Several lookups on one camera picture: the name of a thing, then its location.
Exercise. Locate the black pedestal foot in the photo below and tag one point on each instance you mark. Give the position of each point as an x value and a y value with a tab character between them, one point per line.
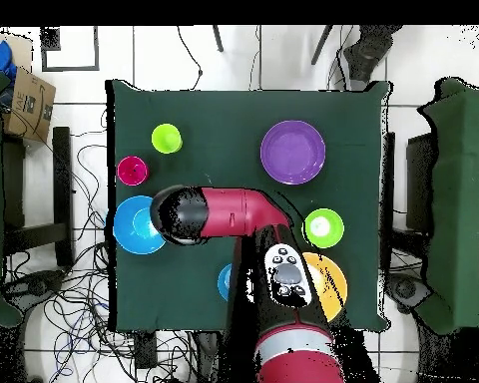
407	289
32	285

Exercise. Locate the black tripod stand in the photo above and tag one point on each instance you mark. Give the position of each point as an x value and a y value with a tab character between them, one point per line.
367	52

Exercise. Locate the printed cardboard box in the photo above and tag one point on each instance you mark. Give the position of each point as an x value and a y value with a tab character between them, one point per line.
28	107

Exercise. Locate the plain cardboard box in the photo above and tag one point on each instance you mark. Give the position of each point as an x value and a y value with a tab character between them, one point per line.
22	52

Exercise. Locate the large blue bowl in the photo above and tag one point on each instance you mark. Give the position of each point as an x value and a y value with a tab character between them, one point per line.
127	231

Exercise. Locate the dark green table cloth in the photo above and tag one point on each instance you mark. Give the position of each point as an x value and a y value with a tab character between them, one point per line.
223	119

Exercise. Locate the large orange bowl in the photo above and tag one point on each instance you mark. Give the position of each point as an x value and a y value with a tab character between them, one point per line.
335	287

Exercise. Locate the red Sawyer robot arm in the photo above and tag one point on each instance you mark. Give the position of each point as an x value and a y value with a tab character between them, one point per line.
231	215

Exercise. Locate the small green ribbed bowl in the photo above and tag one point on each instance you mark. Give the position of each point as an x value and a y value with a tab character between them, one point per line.
327	235

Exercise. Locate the red cup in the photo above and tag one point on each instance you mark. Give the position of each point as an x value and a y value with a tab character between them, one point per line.
127	175

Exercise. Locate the blue bag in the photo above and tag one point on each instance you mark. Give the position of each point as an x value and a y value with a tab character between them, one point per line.
0	56

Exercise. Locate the black bench frame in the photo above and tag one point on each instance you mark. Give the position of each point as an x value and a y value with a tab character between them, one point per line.
62	179

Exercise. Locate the medium blue bowl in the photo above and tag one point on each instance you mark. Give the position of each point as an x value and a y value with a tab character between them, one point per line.
223	283

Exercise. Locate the lime green cup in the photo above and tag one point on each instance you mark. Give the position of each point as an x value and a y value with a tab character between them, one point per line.
165	137

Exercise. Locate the black square floor frame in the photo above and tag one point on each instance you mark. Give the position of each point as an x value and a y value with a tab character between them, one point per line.
70	68

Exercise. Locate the wide purple bowl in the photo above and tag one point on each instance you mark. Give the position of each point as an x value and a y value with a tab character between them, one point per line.
292	152

